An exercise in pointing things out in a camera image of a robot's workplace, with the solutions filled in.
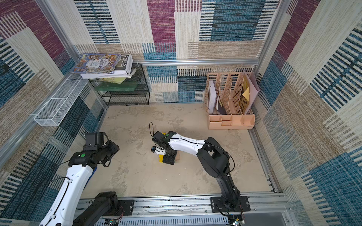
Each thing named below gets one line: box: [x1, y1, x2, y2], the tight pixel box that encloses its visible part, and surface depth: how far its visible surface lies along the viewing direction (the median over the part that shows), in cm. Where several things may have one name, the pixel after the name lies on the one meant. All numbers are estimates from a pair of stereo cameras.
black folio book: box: [80, 54, 137, 80], surface depth 83 cm
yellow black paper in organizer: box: [239, 74, 250, 115], surface depth 98 cm
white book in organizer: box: [208, 80, 217, 114], surface depth 104 cm
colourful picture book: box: [71, 53, 122, 74], surface depth 83 cm
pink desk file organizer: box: [203, 71, 260, 130], surface depth 104 cm
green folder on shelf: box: [94, 80, 139, 92], surface depth 96 cm
